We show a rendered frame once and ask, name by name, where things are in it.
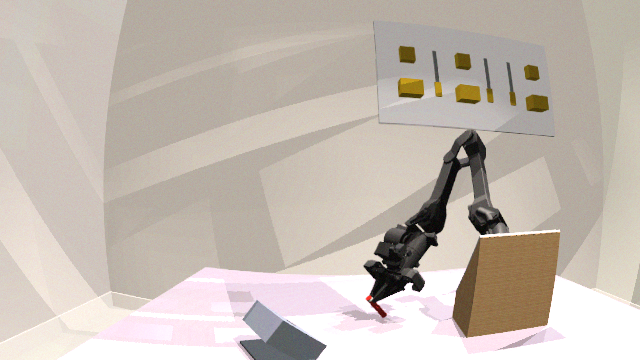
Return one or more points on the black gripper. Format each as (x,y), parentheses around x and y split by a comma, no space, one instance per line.
(392,279)

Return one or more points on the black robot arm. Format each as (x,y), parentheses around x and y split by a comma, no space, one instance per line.
(432,215)

